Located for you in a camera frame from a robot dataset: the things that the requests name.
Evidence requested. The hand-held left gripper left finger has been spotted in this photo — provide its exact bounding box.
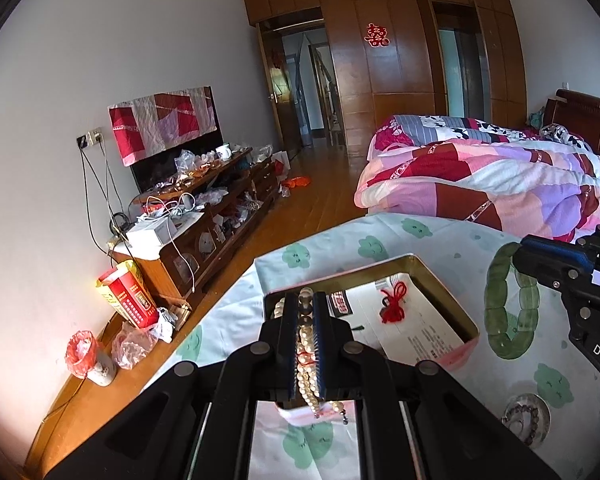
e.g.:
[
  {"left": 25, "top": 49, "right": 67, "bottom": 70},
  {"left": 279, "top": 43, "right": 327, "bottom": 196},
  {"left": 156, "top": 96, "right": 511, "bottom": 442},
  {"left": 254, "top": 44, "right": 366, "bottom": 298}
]
[{"left": 42, "top": 290, "right": 301, "bottom": 480}]

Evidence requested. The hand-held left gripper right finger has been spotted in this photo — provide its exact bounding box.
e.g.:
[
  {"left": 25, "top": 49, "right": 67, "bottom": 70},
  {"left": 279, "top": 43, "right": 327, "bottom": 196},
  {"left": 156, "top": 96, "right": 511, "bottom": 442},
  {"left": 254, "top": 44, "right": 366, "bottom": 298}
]
[{"left": 313, "top": 290, "right": 563, "bottom": 480}]

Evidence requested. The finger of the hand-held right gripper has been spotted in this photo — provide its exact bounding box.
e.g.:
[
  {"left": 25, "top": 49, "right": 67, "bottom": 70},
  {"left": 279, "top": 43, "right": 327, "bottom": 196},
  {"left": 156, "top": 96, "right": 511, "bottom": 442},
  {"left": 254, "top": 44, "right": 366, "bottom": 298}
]
[
  {"left": 512, "top": 247, "right": 581, "bottom": 292},
  {"left": 519, "top": 234, "right": 596, "bottom": 271}
]

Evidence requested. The white pearl necklace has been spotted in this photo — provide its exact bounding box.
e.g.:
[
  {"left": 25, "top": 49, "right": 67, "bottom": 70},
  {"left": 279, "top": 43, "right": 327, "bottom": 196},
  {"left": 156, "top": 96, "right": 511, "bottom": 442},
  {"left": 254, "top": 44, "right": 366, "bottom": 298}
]
[{"left": 274, "top": 287, "right": 352, "bottom": 427}]

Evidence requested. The green jade bracelet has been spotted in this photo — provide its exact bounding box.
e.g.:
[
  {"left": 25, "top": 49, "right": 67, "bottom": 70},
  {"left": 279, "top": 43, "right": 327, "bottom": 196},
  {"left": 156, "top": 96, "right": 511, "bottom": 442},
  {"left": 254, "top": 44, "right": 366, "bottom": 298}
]
[{"left": 483, "top": 242, "right": 540, "bottom": 360}]

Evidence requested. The pink biscuit tin box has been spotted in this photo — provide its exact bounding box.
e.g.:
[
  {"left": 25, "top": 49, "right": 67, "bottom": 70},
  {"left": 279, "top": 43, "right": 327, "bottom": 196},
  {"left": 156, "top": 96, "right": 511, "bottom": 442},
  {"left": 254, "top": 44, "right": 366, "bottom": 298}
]
[{"left": 262, "top": 254, "right": 481, "bottom": 427}]

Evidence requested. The brown bead bracelet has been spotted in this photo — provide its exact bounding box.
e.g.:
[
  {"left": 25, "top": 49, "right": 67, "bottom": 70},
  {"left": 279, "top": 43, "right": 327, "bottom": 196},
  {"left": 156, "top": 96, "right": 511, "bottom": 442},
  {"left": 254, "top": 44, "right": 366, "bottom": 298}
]
[{"left": 502, "top": 393, "right": 551, "bottom": 449}]

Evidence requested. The small red black card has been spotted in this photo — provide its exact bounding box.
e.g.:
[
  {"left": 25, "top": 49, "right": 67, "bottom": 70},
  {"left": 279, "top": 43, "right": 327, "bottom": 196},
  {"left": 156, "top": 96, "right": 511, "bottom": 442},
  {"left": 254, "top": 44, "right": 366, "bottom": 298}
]
[{"left": 329, "top": 290, "right": 354, "bottom": 317}]

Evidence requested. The white printed leaflet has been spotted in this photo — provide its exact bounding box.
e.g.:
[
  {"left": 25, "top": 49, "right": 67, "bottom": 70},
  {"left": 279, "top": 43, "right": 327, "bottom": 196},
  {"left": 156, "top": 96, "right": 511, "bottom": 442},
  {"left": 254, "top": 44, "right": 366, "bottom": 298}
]
[{"left": 347, "top": 272, "right": 473, "bottom": 367}]

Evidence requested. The white green-print tablecloth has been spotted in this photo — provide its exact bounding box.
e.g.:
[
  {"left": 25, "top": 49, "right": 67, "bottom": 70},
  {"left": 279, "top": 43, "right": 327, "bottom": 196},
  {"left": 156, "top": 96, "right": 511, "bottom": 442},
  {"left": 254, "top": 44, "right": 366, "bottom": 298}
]
[{"left": 144, "top": 212, "right": 600, "bottom": 480}]

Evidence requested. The pink patchwork quilt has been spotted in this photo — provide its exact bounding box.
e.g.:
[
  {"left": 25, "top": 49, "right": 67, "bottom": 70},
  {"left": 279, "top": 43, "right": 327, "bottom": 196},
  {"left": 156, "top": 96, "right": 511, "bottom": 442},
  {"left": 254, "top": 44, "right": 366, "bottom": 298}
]
[{"left": 355, "top": 114, "right": 600, "bottom": 244}]

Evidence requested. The wooden television cabinet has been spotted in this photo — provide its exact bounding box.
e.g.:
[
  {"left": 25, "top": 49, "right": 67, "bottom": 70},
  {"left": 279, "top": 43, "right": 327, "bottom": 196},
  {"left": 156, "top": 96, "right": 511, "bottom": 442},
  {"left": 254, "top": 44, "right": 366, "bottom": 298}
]
[{"left": 112, "top": 147, "right": 284, "bottom": 312}]

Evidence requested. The dark wooden headboard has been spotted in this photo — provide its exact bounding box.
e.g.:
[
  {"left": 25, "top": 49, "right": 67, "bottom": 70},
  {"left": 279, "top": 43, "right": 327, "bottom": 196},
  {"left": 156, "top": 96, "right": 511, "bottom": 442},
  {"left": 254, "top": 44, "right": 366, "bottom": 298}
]
[{"left": 542, "top": 89, "right": 600, "bottom": 159}]

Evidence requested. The clear plastic bag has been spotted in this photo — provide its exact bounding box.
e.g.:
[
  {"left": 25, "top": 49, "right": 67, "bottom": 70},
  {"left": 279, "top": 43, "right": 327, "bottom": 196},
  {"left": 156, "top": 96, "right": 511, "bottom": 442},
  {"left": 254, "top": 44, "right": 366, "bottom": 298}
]
[{"left": 110, "top": 319, "right": 174, "bottom": 371}]

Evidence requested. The red yellow carton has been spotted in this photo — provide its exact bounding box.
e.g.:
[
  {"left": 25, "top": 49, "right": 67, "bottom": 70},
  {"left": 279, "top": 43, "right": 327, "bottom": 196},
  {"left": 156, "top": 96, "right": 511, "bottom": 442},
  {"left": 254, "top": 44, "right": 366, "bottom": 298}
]
[{"left": 96, "top": 260, "right": 160, "bottom": 330}]

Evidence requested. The white cardboard box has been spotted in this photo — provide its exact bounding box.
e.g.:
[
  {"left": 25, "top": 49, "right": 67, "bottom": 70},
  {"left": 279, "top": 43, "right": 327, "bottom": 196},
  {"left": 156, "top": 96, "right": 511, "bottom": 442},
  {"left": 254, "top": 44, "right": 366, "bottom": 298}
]
[{"left": 124, "top": 214, "right": 179, "bottom": 259}]

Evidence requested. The bin with red bag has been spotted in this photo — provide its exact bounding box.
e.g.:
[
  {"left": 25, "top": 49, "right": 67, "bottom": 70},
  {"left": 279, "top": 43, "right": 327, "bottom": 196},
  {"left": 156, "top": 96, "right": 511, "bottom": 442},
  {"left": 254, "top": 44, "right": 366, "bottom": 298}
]
[{"left": 64, "top": 329, "right": 117, "bottom": 387}]

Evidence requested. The brown wooden door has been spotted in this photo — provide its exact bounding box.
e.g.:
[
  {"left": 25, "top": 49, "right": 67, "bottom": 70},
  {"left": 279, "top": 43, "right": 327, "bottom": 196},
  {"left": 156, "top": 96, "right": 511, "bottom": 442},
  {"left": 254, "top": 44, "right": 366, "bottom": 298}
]
[{"left": 265, "top": 52, "right": 302, "bottom": 162}]

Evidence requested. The black television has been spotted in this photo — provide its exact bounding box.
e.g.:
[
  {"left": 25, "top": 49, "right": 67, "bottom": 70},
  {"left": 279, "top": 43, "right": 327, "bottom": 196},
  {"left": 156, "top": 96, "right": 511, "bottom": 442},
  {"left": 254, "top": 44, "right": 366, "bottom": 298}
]
[{"left": 130, "top": 86, "right": 225, "bottom": 194}]

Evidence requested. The brown wooden wardrobe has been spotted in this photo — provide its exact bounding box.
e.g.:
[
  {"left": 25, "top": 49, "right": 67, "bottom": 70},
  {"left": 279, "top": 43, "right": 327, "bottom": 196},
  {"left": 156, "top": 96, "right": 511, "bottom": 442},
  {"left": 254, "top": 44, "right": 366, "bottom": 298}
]
[{"left": 243, "top": 0, "right": 529, "bottom": 159}]

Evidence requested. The red pink patchwork cloth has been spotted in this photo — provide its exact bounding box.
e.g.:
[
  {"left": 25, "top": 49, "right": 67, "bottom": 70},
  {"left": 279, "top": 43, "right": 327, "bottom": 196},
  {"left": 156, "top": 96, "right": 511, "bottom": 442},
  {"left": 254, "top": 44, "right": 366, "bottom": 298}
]
[{"left": 108, "top": 86, "right": 219, "bottom": 168}]

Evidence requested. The red paper-cut decoration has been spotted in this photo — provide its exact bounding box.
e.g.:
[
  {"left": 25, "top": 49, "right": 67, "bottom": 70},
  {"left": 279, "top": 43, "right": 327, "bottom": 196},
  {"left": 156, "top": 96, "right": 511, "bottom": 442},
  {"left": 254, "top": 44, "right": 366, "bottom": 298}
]
[{"left": 363, "top": 22, "right": 391, "bottom": 49}]

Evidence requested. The red string knot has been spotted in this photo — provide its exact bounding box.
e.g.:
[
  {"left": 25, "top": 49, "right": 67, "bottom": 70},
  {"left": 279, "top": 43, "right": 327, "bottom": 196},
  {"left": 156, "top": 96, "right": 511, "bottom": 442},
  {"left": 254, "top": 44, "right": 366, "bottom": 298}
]
[{"left": 378, "top": 281, "right": 410, "bottom": 325}]

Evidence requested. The black power cable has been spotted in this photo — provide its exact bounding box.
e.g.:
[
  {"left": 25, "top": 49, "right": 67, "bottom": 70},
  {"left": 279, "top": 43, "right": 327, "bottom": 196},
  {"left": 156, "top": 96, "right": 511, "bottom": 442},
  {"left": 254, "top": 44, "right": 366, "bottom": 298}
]
[{"left": 79, "top": 141, "right": 127, "bottom": 242}]

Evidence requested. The wall power outlet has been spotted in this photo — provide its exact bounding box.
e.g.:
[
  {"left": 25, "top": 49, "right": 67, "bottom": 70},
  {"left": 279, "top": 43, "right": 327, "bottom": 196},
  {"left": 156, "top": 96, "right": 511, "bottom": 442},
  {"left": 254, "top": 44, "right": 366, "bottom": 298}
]
[{"left": 76, "top": 129, "right": 105, "bottom": 149}]

